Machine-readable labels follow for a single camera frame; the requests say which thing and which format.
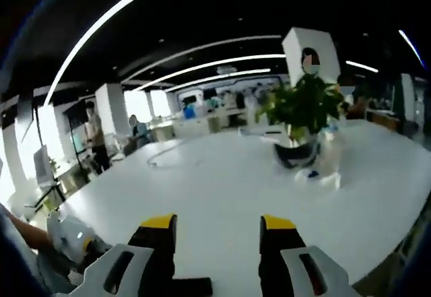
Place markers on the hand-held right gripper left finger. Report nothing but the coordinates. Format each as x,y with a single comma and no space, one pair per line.
158,250

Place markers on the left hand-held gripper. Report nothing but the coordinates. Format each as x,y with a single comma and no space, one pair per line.
67,234

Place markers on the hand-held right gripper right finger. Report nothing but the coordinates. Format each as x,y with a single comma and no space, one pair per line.
276,250

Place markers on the black remote control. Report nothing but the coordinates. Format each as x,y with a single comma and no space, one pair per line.
192,287

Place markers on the person's light blue garment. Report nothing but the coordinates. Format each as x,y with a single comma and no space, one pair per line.
50,273

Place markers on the small green plant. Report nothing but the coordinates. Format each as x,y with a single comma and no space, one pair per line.
52,164

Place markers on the white crumpled paper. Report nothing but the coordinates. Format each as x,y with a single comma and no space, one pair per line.
328,179

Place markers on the clear plastic container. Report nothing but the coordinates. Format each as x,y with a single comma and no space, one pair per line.
331,152

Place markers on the white flat device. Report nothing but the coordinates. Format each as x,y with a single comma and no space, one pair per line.
269,132

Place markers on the white square pillar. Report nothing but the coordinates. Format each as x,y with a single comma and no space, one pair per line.
309,41
111,108

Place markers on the green potted plant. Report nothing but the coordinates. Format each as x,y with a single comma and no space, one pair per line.
303,108

